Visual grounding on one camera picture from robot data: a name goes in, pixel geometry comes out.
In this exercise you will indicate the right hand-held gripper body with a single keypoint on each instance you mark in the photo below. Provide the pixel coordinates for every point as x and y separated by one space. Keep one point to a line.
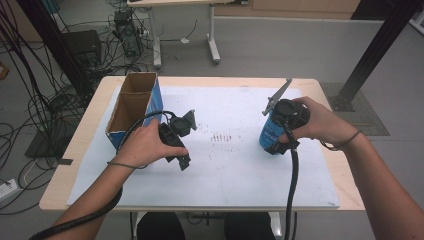
293 113

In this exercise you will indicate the black metal stand post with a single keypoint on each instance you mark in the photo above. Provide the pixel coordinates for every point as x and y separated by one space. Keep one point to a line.
56 46
376 46

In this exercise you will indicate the dark tape strip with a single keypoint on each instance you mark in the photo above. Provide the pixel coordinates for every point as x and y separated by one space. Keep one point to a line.
65 161

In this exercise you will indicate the white standing desk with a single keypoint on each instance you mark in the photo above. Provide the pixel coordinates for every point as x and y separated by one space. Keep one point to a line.
156 43

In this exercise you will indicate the blue-sided cardboard box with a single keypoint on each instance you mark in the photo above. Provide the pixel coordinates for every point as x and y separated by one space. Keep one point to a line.
133 100

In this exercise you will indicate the white power strip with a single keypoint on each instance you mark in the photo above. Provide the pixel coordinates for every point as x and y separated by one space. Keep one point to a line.
7 190

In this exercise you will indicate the grey band on left wrist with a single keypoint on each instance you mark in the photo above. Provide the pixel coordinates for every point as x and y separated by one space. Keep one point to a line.
123 164

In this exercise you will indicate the white table mat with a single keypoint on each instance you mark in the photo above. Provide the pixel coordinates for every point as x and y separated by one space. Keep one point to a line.
233 173

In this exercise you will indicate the black stand base plate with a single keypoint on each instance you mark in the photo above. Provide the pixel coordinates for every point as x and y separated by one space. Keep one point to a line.
43 145

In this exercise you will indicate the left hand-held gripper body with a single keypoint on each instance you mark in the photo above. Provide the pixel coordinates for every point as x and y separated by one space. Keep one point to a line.
180 126

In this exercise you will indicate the person's left leg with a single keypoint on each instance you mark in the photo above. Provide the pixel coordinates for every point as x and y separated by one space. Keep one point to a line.
160 226

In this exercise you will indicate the person's left hand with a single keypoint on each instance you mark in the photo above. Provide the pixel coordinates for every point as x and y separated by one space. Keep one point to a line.
143 146

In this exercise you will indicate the computer tower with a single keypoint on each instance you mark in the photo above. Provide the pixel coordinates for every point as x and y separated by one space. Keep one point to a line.
128 33

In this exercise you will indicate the grey band on right wrist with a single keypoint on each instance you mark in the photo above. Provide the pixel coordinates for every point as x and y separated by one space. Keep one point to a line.
346 142

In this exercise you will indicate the grey band on wrist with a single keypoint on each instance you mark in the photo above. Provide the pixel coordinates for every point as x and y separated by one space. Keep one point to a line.
123 164
346 142

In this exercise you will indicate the black box on floor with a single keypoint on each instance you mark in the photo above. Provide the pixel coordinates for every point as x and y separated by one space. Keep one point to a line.
83 46

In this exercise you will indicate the person's leg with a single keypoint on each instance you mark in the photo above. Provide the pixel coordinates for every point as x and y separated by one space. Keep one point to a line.
160 226
250 226

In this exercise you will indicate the blue bottle with white cap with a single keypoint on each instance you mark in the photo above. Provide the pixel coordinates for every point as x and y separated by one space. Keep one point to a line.
268 133

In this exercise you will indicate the grey-green floor mat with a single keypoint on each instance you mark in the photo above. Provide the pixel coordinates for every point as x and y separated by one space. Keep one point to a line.
363 116

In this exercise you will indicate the person's right hand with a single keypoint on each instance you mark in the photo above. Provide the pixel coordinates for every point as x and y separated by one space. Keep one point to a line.
326 126

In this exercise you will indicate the person's right leg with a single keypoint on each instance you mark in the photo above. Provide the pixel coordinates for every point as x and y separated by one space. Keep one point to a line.
250 226

